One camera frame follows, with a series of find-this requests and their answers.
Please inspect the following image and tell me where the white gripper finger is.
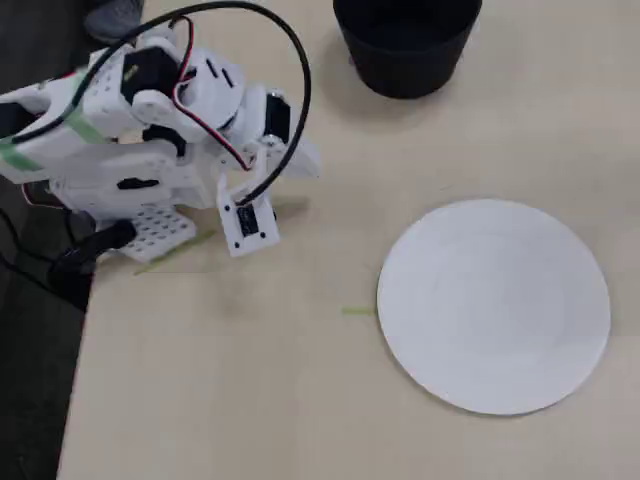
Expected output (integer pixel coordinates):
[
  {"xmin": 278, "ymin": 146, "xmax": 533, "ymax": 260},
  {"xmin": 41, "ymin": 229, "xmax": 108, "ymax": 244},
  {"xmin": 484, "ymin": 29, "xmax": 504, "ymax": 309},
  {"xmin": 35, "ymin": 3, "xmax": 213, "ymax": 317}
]
[
  {"xmin": 255, "ymin": 137, "xmax": 287, "ymax": 171},
  {"xmin": 285, "ymin": 138, "xmax": 323, "ymax": 180}
]

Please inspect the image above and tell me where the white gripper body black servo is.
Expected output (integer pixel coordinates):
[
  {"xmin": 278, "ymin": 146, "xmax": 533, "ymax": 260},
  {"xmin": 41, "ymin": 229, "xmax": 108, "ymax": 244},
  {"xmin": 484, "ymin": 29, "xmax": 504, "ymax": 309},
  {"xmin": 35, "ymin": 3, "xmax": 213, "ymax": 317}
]
[{"xmin": 232, "ymin": 84, "xmax": 296, "ymax": 151}]

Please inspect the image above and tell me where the black round bin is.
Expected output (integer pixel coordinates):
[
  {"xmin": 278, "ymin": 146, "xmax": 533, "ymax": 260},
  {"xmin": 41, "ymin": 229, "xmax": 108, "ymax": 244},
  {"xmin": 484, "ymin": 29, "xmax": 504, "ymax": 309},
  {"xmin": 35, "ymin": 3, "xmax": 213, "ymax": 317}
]
[{"xmin": 332, "ymin": 0, "xmax": 484, "ymax": 100}]

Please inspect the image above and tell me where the grey shoe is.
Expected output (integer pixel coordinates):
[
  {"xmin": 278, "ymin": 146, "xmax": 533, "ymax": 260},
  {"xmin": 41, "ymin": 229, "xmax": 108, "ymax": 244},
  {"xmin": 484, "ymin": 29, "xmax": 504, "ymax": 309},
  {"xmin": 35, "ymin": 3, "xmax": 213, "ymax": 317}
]
[{"xmin": 83, "ymin": 0, "xmax": 146, "ymax": 44}]

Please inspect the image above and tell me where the black table clamp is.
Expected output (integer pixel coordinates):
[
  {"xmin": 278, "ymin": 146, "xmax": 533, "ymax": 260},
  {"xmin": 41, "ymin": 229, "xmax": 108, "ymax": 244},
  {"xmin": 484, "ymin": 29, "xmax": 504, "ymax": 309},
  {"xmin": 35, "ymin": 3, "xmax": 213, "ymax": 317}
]
[{"xmin": 47, "ymin": 219, "xmax": 139, "ymax": 311}]

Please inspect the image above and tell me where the white paper plate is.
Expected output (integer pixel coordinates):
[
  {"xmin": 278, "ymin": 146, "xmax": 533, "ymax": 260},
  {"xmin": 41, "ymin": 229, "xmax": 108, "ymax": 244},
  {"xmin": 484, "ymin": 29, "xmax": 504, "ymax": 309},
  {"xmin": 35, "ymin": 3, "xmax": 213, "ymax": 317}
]
[{"xmin": 376, "ymin": 198, "xmax": 612, "ymax": 416}]

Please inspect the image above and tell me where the thick black camera cable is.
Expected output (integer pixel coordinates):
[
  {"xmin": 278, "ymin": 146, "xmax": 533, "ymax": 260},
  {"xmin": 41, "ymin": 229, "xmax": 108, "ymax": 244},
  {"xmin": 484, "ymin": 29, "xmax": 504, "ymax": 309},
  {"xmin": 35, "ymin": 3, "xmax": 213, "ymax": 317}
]
[{"xmin": 9, "ymin": 1, "xmax": 313, "ymax": 207}]

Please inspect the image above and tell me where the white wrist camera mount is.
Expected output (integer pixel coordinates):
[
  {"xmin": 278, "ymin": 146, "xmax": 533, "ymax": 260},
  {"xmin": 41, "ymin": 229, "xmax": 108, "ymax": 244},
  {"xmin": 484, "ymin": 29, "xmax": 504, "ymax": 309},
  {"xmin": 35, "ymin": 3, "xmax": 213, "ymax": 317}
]
[{"xmin": 215, "ymin": 147, "xmax": 280, "ymax": 259}]

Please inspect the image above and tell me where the red white servo wire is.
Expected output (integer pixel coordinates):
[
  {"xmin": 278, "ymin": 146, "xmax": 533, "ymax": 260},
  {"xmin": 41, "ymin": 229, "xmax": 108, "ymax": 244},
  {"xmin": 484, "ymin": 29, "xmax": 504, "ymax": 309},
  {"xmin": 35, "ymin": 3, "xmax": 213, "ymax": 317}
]
[{"xmin": 169, "ymin": 17, "xmax": 256, "ymax": 174}]

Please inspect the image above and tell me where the white perforated base plate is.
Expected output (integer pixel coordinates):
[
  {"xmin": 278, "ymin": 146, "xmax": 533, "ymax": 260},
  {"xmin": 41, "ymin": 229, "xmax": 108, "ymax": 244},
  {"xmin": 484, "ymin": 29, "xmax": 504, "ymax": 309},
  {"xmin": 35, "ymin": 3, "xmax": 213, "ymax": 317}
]
[{"xmin": 107, "ymin": 204, "xmax": 198, "ymax": 264}]

